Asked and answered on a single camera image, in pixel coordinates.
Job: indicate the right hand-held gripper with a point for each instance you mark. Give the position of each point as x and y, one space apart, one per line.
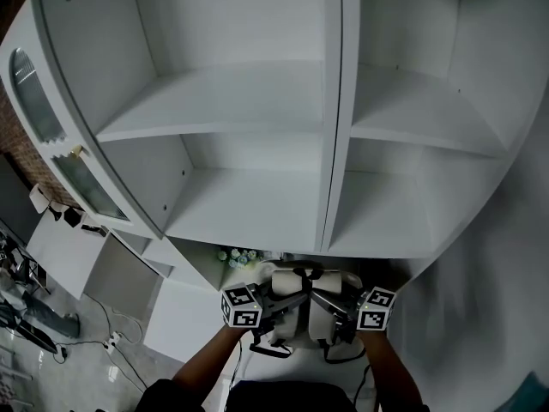
373 313

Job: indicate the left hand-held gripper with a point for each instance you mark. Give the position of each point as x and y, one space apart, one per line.
240 311

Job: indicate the cream backpack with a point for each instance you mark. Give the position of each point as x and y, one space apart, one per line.
289 285

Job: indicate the person's left forearm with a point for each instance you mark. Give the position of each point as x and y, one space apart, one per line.
206 365

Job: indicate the person's right forearm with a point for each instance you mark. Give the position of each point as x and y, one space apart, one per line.
394 376

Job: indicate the potted flower plant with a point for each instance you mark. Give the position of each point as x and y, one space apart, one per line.
236 258

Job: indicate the person's black top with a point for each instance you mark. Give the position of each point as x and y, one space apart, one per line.
279 397

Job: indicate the white shelf hutch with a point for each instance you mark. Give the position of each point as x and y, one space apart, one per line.
240 144

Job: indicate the white power strip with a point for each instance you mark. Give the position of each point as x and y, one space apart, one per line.
113 341

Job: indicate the white box device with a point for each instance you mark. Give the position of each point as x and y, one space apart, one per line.
94 228

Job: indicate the white side table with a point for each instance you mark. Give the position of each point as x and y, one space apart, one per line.
64 251

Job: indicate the small black box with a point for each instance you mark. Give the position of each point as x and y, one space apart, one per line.
73 216

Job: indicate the dark electric scooter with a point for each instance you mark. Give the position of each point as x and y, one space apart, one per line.
47 320

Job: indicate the small table lamp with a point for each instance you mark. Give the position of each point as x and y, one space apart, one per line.
39 198

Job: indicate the grey board panel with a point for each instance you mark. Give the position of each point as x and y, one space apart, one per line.
15 200

